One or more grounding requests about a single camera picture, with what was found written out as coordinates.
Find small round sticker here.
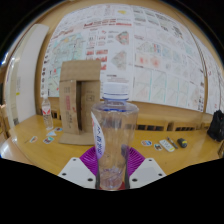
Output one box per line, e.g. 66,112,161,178
140,139,153,148
153,142,164,152

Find clear plastic bottle white cap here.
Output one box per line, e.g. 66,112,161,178
90,81,140,192

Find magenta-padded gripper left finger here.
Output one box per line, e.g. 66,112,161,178
57,146,100,190

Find small clear bottle red label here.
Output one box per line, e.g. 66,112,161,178
41,96,54,132

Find black bag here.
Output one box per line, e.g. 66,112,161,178
206,109,224,143

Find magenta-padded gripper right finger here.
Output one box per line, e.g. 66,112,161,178
125,147,167,190

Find white remote control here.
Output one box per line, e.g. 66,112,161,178
158,138,176,153

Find small black yellow gadget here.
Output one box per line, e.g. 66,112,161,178
176,137,189,149

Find flat round red coaster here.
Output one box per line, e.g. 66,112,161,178
94,181,131,192

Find brown cardboard box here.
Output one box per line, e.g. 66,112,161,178
57,59,102,146

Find printed paper wall posters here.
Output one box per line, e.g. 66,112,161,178
39,3,224,115

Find dark pen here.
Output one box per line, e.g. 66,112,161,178
166,136,180,150

